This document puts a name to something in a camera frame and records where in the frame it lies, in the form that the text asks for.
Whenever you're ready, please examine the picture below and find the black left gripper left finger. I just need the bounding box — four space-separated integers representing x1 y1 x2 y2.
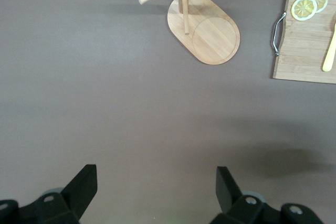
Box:
0 164 98 224

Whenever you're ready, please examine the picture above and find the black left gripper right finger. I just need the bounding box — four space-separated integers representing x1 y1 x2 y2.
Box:
209 166 322 224

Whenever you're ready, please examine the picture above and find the wooden mug tree rack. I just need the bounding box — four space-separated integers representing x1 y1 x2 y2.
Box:
138 0 241 65

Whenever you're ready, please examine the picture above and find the brown table mat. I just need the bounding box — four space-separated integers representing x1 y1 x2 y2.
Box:
0 0 336 224

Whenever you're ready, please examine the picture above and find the bamboo cutting board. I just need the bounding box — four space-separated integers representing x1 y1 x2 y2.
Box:
272 0 336 85

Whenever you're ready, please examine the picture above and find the yellow plastic fork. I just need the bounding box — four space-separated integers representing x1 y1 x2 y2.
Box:
322 11 336 72

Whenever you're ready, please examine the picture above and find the metal cutting board handle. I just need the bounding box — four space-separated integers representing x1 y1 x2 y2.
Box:
270 12 287 57

